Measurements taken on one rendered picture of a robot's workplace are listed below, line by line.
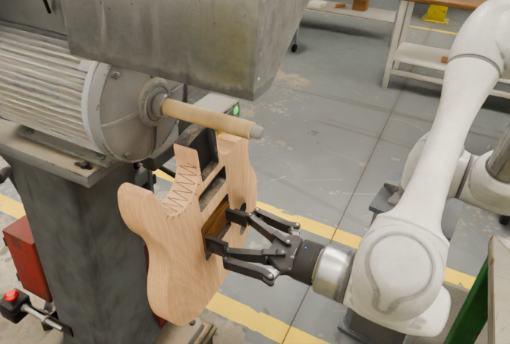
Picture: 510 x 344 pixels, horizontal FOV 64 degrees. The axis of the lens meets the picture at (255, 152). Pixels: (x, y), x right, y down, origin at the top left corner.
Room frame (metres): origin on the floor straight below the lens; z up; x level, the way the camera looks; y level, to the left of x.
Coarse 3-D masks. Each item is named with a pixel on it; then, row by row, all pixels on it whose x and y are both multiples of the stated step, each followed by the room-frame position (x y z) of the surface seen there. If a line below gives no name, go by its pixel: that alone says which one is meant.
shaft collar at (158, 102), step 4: (156, 96) 0.70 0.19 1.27; (160, 96) 0.70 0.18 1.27; (164, 96) 0.70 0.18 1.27; (168, 96) 0.71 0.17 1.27; (156, 100) 0.69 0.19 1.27; (160, 100) 0.69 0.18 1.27; (164, 100) 0.69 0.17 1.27; (152, 104) 0.69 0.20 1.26; (156, 104) 0.69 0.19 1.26; (160, 104) 0.68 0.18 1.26; (152, 108) 0.69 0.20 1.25; (156, 108) 0.68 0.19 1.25; (160, 108) 0.68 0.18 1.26; (156, 112) 0.68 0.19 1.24; (160, 112) 0.68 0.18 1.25; (160, 116) 0.69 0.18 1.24; (164, 116) 0.69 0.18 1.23
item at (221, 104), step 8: (208, 96) 1.04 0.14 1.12; (216, 96) 1.04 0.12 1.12; (224, 96) 1.05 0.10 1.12; (200, 104) 0.99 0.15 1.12; (208, 104) 0.99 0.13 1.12; (216, 104) 0.99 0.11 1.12; (224, 104) 1.00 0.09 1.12; (232, 104) 1.00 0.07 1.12; (224, 112) 0.95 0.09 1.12; (184, 128) 0.91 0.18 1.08; (136, 168) 0.93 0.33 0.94; (160, 168) 0.94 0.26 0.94
